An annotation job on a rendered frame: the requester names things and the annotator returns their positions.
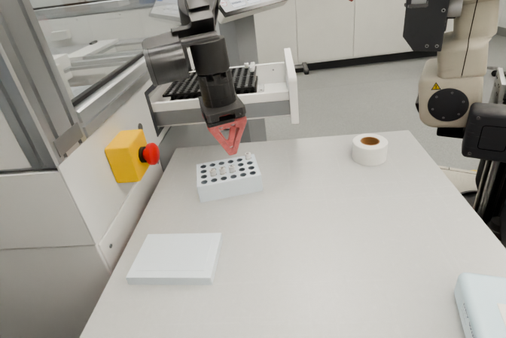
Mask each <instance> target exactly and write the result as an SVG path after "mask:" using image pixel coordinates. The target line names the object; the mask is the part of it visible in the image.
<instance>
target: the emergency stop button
mask: <svg viewBox="0 0 506 338"><path fill-rule="evenodd" d="M143 157H144V159H145V160H146V161H147V163H148V164H149V165H156V164H157V163H158V161H159V159H160V150H159V148H158V146H157V145H156V144H154V143H148V144H147V145H146V147H145V149H144V150H143Z"/></svg>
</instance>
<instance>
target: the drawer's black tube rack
mask: <svg viewBox="0 0 506 338"><path fill-rule="evenodd" d="M249 67H250V66H249ZM249 67H248V68H245V67H240V68H232V69H230V70H231V73H232V77H233V85H234V89H235V93H236V95H237V94H246V93H256V92H257V88H258V76H256V80H255V88H254V89H250V90H247V89H246V86H247V80H248V76H251V75H248V73H249V69H250V68H249ZM189 75H190V78H187V79H184V80H180V81H174V82H172V84H171V85H170V86H169V88H168V89H167V90H166V92H165V93H164V94H163V97H171V99H170V101H172V100H181V99H196V98H198V97H200V96H201V92H200V86H199V83H198V80H197V79H198V77H197V73H196V72H189Z"/></svg>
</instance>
